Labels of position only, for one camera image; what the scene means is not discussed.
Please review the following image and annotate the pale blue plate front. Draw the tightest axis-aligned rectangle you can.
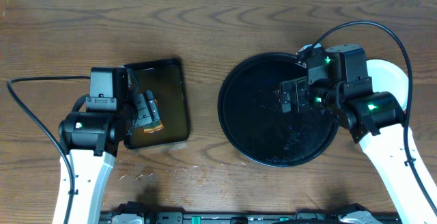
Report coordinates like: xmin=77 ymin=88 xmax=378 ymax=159
xmin=367 ymin=59 xmax=408 ymax=111

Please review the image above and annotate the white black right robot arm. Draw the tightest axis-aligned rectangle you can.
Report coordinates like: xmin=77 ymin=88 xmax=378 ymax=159
xmin=279 ymin=53 xmax=436 ymax=223

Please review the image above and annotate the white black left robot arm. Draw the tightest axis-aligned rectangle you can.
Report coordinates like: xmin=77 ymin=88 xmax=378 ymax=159
xmin=53 ymin=90 xmax=161 ymax=223

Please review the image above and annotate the black rectangular water tray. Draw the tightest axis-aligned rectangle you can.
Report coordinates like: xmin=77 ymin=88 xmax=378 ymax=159
xmin=124 ymin=58 xmax=190 ymax=150

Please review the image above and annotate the round black tray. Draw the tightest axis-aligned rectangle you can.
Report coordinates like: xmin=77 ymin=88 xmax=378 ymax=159
xmin=218 ymin=53 xmax=338 ymax=167

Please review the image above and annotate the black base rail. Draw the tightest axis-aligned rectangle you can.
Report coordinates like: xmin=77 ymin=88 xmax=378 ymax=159
xmin=98 ymin=201 xmax=401 ymax=224

